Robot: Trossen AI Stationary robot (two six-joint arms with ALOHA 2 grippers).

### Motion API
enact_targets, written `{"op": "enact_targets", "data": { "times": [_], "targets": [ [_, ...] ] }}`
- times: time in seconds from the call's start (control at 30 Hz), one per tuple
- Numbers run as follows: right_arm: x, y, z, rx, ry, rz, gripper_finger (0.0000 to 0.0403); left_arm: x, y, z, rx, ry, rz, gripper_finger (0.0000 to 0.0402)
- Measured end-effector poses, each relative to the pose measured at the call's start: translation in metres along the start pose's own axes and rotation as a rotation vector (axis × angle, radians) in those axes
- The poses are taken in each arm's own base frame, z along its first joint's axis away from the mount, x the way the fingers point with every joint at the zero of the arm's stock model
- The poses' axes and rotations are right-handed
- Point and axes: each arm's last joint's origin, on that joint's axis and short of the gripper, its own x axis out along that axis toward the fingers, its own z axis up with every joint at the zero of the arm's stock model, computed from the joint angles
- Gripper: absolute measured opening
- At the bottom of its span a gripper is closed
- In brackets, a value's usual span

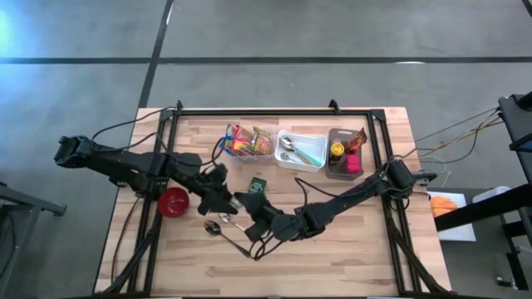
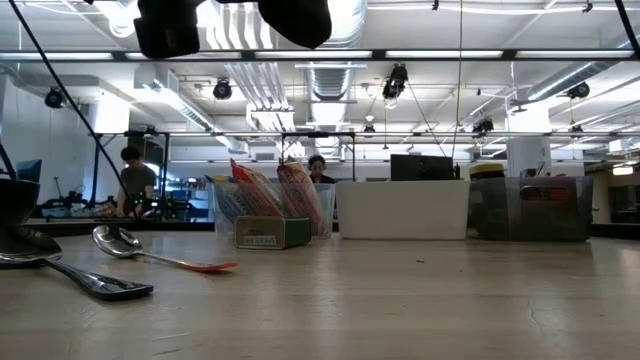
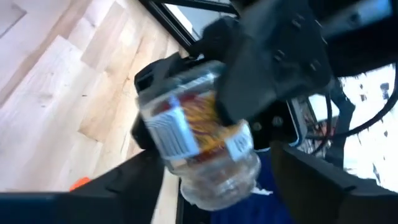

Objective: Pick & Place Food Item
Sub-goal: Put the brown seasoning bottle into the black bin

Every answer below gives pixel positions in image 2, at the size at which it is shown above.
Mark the white pillar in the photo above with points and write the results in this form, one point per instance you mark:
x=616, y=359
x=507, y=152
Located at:
x=527, y=150

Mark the person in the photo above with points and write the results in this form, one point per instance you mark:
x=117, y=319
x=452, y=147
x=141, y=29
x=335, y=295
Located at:
x=317, y=167
x=136, y=182

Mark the slanted silver duct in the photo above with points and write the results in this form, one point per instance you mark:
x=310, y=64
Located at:
x=565, y=80

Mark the red and black bowl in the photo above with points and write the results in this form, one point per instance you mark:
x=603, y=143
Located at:
x=17, y=200

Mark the black monitor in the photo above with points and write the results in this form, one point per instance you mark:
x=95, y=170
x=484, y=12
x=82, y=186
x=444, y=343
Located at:
x=420, y=169

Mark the orange Maruchan ramen packet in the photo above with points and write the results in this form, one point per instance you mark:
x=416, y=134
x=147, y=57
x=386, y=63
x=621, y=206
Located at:
x=302, y=195

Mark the clear plastic bin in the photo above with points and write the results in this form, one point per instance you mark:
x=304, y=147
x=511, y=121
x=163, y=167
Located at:
x=327, y=200

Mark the ceiling light panel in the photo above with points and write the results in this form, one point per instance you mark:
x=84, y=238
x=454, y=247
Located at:
x=622, y=170

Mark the green pepper tin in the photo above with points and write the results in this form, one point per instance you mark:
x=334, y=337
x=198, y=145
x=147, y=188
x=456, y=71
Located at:
x=272, y=232

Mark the white plastic bin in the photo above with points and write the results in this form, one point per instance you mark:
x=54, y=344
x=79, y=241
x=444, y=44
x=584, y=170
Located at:
x=400, y=210

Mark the red ramen packet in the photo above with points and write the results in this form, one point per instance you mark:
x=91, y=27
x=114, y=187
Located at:
x=255, y=192

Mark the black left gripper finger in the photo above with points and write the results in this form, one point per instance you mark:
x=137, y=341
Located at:
x=167, y=30
x=300, y=22

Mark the grey plastic bin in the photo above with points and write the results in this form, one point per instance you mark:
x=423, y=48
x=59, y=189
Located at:
x=500, y=220

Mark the black spoon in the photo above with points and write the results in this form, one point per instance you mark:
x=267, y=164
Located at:
x=100, y=286

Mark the blue screen monitor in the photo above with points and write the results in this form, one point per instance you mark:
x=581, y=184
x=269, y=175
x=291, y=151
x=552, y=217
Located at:
x=30, y=170

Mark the round silver ceiling duct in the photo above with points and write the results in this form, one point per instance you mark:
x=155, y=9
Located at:
x=330, y=80

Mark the black ceiling spot lamp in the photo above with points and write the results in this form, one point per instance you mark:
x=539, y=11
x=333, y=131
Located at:
x=54, y=98
x=395, y=82
x=222, y=90
x=579, y=90
x=482, y=125

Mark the black aluminium rig frame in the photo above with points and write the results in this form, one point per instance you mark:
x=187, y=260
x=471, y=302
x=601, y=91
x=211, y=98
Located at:
x=120, y=56

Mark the black background test frame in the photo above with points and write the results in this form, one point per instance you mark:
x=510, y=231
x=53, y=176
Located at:
x=150, y=134
x=317, y=134

